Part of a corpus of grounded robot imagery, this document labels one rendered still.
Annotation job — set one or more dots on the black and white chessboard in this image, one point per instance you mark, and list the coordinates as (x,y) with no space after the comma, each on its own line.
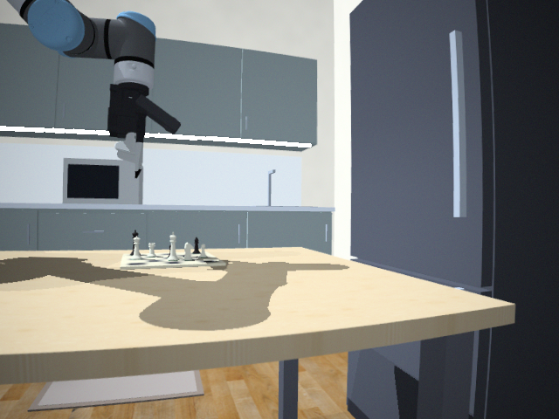
(161,261)

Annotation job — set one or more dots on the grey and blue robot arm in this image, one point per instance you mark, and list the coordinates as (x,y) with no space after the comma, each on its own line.
(129,40)

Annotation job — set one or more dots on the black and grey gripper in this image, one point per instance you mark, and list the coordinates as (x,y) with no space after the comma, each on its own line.
(127,120)

